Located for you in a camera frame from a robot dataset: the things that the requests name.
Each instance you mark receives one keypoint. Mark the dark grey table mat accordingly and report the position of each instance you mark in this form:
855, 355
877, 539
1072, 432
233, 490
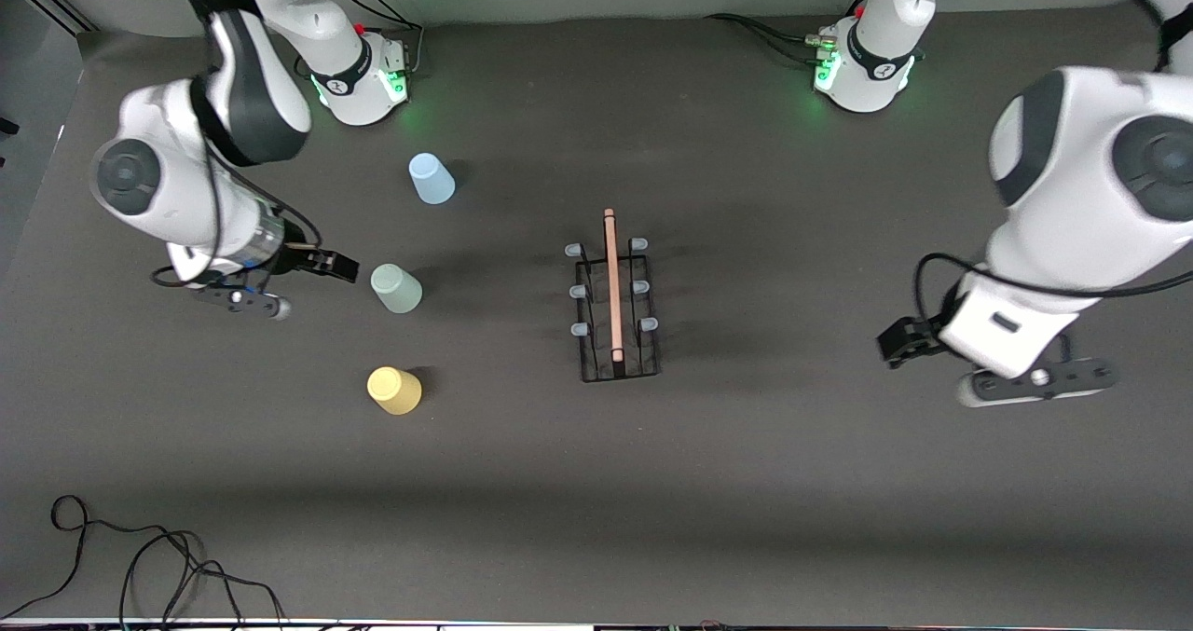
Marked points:
746, 519

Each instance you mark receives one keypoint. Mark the small black bracket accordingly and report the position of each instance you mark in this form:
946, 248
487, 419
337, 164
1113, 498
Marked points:
7, 127

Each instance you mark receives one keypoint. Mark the aluminium frame rail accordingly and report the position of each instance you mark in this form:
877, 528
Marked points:
51, 6

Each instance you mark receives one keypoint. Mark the light blue plastic cup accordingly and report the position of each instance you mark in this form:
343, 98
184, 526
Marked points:
431, 180

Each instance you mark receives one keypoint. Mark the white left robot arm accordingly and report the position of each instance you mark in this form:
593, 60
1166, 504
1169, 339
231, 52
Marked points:
1090, 212

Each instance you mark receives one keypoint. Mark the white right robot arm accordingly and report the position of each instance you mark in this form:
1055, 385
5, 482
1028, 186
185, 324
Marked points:
177, 193

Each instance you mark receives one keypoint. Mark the pale green plastic cup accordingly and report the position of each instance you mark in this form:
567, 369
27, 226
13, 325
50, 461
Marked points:
396, 289

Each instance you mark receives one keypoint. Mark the yellow plastic cup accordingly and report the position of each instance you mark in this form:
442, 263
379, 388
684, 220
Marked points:
394, 390

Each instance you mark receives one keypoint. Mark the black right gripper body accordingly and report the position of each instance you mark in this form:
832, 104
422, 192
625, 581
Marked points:
304, 258

